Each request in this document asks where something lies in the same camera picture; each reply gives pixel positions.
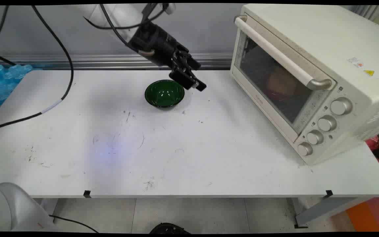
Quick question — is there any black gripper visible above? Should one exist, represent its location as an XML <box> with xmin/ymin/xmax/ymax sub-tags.
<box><xmin>129</xmin><ymin>23</ymin><xmax>207</xmax><ymax>92</ymax></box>

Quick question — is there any red plate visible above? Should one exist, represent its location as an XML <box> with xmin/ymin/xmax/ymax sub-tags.
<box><xmin>265</xmin><ymin>74</ymin><xmax>300</xmax><ymax>102</ymax></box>

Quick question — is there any black round floor object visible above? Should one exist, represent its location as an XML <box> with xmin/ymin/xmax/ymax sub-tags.
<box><xmin>149</xmin><ymin>223</ymin><xmax>191</xmax><ymax>234</ymax></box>

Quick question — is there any white label sticker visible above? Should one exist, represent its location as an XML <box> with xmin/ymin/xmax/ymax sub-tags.
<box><xmin>347</xmin><ymin>57</ymin><xmax>364</xmax><ymax>68</ymax></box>

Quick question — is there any aluminium rail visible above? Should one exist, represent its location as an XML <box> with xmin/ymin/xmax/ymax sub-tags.
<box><xmin>0</xmin><ymin>54</ymin><xmax>233</xmax><ymax>70</ymax></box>

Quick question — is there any grey ribbed panel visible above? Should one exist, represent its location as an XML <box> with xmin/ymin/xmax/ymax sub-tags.
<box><xmin>349</xmin><ymin>5</ymin><xmax>379</xmax><ymax>21</ymax></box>

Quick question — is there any dark green glass bowl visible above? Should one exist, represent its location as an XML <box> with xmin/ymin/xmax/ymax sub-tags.
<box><xmin>144</xmin><ymin>80</ymin><xmax>185</xmax><ymax>109</ymax></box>

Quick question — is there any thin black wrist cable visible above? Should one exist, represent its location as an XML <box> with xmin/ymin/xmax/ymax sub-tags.
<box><xmin>84</xmin><ymin>8</ymin><xmax>168</xmax><ymax>31</ymax></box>
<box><xmin>99</xmin><ymin>4</ymin><xmax>131</xmax><ymax>46</ymax></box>

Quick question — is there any oven glass door with handle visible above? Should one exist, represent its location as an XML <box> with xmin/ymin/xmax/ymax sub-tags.
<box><xmin>230</xmin><ymin>14</ymin><xmax>337</xmax><ymax>143</ymax></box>

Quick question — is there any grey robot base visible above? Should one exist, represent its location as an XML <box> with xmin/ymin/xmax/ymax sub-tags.
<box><xmin>0</xmin><ymin>182</ymin><xmax>56</xmax><ymax>232</ymax></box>

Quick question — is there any large silver oven knob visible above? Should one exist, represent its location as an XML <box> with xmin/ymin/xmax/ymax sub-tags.
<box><xmin>330</xmin><ymin>97</ymin><xmax>353</xmax><ymax>116</ymax></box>

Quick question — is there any thin black floor cable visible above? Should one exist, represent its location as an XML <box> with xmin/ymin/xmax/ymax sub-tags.
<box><xmin>49</xmin><ymin>215</ymin><xmax>99</xmax><ymax>233</ymax></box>

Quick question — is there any orange floor object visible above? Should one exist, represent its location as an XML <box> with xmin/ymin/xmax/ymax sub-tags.
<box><xmin>345</xmin><ymin>197</ymin><xmax>379</xmax><ymax>232</ymax></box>

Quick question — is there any cream toaster oven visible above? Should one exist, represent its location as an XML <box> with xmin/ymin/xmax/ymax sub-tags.
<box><xmin>230</xmin><ymin>4</ymin><xmax>379</xmax><ymax>166</ymax></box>

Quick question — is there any thick black cable white tape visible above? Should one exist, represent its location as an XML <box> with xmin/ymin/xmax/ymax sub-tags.
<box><xmin>0</xmin><ymin>5</ymin><xmax>75</xmax><ymax>132</ymax></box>

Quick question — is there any grey metal table leg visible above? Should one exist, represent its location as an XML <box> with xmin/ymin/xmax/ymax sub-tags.
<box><xmin>288</xmin><ymin>197</ymin><xmax>372</xmax><ymax>229</ymax></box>

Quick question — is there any white table leg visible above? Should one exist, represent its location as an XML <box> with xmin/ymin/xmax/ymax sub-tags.
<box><xmin>40</xmin><ymin>198</ymin><xmax>66</xmax><ymax>223</ymax></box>

